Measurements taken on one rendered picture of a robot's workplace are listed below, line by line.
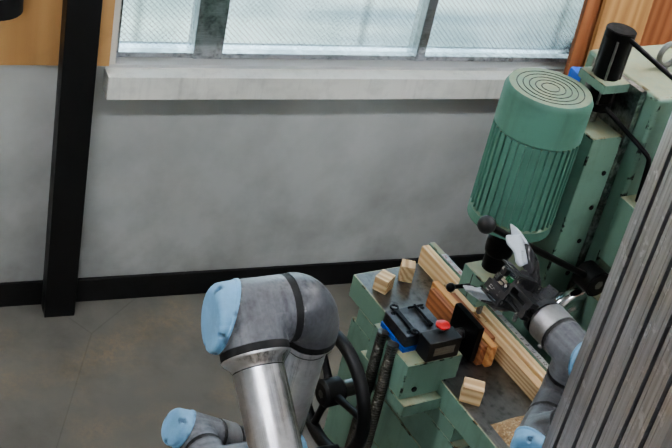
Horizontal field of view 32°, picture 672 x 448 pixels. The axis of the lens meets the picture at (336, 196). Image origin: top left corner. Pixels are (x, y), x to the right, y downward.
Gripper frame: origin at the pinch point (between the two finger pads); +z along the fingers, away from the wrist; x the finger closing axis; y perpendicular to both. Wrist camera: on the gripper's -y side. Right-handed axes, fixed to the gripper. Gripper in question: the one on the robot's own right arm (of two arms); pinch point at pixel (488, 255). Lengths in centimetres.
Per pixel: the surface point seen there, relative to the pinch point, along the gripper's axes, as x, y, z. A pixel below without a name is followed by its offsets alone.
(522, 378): 19.9, -25.3, -6.7
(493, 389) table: 24.8, -21.1, -5.6
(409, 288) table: 25.0, -21.8, 28.9
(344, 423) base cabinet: 62, -29, 26
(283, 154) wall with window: 45, -65, 140
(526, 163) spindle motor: -17.8, -0.7, 6.8
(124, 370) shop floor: 119, -37, 112
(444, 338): 20.2, -6.3, 1.0
